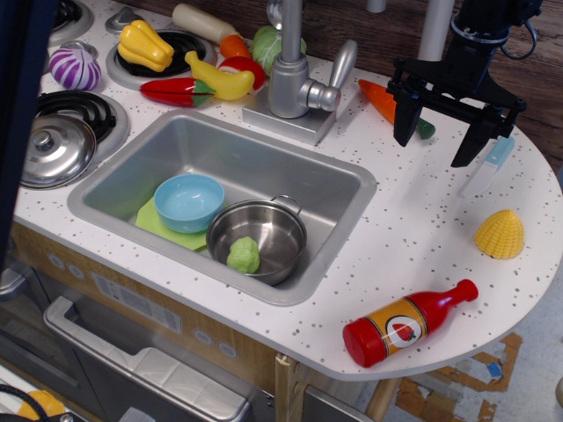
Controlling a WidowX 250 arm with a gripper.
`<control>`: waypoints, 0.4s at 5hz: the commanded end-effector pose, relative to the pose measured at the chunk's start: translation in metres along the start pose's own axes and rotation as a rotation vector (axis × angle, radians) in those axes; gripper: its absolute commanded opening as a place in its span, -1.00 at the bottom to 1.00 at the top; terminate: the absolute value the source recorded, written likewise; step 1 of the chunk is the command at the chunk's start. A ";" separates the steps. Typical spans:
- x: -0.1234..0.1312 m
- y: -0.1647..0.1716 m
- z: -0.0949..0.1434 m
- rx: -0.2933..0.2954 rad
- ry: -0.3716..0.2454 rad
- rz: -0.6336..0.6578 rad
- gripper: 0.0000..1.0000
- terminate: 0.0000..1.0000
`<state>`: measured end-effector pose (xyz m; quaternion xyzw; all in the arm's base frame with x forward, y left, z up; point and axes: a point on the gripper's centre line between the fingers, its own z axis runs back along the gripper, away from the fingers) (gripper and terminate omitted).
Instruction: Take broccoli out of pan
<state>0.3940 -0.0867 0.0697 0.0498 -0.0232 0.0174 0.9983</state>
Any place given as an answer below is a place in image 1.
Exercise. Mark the steel pot lid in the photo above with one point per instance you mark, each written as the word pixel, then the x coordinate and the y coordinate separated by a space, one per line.
pixel 60 148

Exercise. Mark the yellow object bottom left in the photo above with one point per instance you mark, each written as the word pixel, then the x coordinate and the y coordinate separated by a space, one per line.
pixel 49 404

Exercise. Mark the purple toy onion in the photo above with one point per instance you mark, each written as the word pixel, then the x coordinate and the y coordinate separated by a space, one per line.
pixel 74 69

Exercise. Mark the green toy broccoli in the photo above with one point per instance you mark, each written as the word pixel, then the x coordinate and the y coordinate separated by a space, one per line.
pixel 244 256

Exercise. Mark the grey support pole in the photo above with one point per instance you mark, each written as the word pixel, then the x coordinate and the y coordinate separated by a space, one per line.
pixel 435 29

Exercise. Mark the silver toy faucet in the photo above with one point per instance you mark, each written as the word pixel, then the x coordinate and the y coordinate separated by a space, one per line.
pixel 294 104

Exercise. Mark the green plastic plate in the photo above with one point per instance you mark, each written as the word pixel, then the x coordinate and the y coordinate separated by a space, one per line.
pixel 148 219

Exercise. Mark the blue white toy knife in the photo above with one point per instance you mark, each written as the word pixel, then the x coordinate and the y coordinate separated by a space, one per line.
pixel 482 179

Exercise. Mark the back left stove burner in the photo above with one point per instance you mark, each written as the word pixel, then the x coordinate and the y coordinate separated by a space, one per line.
pixel 72 20

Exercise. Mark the stove burner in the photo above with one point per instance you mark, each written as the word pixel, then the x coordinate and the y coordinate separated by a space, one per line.
pixel 133 76
pixel 72 20
pixel 105 116

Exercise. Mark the red toy chili pepper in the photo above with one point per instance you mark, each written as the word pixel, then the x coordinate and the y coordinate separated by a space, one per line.
pixel 181 91

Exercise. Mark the light blue plastic bowl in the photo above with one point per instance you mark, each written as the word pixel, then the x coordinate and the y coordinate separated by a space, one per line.
pixel 188 203

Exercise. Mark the yellow toy corn piece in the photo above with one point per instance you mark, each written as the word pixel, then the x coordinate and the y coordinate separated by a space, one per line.
pixel 501 235

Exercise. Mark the silver stove knob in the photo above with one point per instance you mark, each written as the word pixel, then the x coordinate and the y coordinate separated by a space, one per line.
pixel 117 22

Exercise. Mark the red toy ketchup bottle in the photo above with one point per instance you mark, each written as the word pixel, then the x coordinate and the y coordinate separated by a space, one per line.
pixel 401 324

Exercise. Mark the back right stove burner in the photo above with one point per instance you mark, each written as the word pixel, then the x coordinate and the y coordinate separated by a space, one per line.
pixel 133 76

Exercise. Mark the grey metal sink basin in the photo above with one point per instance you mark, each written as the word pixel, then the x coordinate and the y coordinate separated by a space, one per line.
pixel 332 194

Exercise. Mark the cream toy bottle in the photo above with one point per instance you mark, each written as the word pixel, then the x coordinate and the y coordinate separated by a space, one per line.
pixel 201 23

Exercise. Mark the orange toy fruit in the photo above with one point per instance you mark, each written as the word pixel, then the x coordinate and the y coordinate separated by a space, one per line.
pixel 234 46

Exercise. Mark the front left stove burner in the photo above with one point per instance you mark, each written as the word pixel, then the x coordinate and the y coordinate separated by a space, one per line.
pixel 105 116

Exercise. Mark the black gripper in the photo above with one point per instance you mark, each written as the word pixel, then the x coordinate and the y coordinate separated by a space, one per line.
pixel 462 73

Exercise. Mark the red toy apple half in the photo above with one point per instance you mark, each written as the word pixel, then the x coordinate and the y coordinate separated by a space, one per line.
pixel 239 63

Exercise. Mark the yellow toy bell pepper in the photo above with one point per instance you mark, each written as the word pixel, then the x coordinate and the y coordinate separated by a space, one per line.
pixel 140 44

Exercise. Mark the orange toy carrot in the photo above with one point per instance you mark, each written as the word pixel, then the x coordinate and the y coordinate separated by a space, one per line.
pixel 386 105

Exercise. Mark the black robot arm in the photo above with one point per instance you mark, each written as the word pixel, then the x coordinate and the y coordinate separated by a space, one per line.
pixel 528 9

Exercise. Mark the dark blue foreground post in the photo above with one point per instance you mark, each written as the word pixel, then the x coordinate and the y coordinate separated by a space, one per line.
pixel 25 31

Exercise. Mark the green toy cabbage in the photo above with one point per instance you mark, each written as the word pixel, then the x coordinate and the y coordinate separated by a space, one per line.
pixel 266 45

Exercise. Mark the yellow toy banana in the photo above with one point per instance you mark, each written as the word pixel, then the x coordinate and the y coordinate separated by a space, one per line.
pixel 227 86

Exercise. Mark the small steel pan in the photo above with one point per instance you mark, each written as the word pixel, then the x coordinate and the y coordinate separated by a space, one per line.
pixel 275 225

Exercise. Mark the silver oven door handle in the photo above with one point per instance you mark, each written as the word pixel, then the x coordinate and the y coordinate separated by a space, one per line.
pixel 150 382

